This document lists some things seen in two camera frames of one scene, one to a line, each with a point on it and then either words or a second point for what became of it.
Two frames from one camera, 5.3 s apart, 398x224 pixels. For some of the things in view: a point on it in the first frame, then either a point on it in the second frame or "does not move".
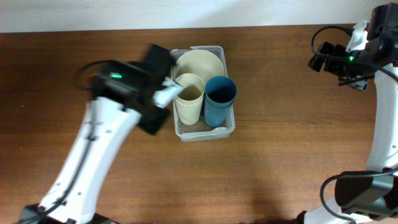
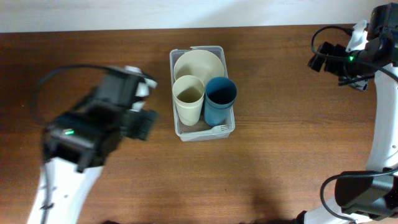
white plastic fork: x=170 y=91 → x=224 y=127
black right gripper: x=331 y=66 does not move
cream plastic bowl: x=203 y=63 does not move
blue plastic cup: x=220 y=92 does not move
